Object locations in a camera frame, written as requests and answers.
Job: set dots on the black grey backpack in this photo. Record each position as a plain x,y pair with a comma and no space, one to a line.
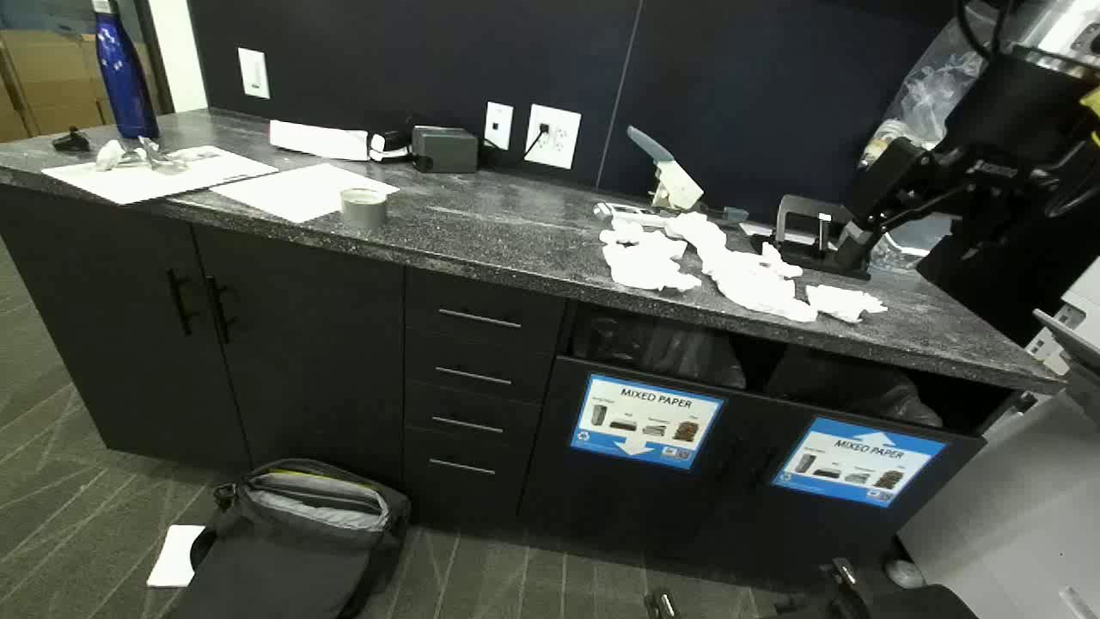
299,543

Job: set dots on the white long box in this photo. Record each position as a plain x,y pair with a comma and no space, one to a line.
324,144

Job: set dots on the grey tape roll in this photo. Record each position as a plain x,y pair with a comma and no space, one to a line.
360,201

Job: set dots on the white paper on floor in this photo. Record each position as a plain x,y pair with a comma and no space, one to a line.
174,564

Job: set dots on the white light switch plate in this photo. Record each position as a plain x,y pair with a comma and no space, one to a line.
253,74

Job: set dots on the left bin black liner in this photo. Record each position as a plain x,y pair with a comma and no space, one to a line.
659,344

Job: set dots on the crumpled foil wrapper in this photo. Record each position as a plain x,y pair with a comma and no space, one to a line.
128,154

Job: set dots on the white paper sheet right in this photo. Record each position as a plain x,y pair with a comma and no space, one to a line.
301,194

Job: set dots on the white paper sheet left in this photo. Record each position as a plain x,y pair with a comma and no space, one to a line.
183,175

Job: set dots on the white paper sheet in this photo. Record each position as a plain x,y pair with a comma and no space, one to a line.
183,175
301,194

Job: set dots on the white wall outlet plate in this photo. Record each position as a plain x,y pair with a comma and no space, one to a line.
552,137

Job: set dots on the small white switch plate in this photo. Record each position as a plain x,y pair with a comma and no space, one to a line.
500,127

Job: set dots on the right mixed paper sign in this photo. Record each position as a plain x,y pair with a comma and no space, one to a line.
855,461

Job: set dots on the black cabinet with drawers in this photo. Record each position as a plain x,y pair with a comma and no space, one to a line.
229,350

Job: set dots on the black power adapter box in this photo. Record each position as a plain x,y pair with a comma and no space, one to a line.
446,149

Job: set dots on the left mixed paper sign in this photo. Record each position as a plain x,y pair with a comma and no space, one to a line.
643,420

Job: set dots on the mixed paper sign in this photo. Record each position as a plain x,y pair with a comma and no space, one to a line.
855,461
643,420

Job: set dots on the blue water bottle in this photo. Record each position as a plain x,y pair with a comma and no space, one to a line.
121,74

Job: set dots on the black hole punch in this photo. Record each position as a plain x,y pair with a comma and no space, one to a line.
823,235

